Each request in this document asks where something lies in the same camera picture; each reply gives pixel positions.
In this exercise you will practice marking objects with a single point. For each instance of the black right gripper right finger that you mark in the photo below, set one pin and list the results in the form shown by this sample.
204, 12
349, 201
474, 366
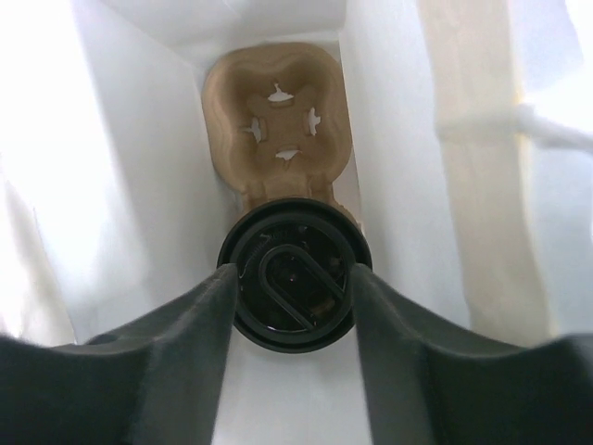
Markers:
429, 381

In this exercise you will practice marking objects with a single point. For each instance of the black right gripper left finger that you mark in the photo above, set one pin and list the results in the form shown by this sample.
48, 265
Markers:
155, 380

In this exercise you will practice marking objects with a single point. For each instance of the black plastic cup lid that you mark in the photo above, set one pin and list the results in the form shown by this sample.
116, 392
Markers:
293, 257

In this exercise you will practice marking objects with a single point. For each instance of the light blue paper bag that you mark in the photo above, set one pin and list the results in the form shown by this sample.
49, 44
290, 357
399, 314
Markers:
470, 177

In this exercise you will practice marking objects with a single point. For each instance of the brown cardboard cup carrier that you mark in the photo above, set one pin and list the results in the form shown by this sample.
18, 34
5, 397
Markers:
278, 124

